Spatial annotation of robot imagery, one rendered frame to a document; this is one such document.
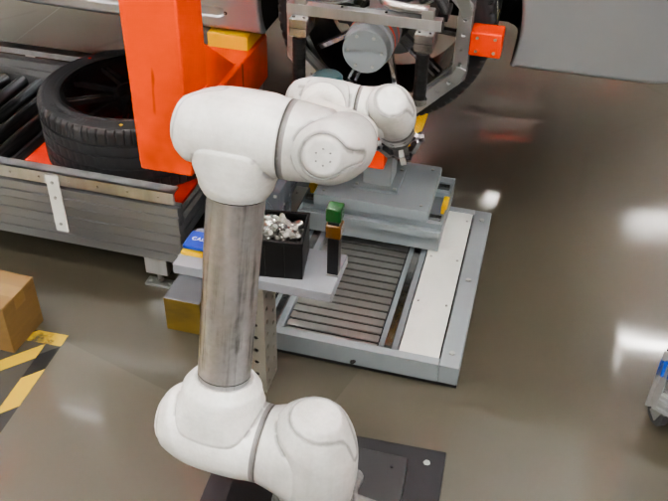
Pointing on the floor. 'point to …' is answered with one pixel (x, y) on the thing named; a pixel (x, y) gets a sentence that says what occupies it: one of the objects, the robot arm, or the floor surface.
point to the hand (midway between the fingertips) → (402, 156)
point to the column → (265, 339)
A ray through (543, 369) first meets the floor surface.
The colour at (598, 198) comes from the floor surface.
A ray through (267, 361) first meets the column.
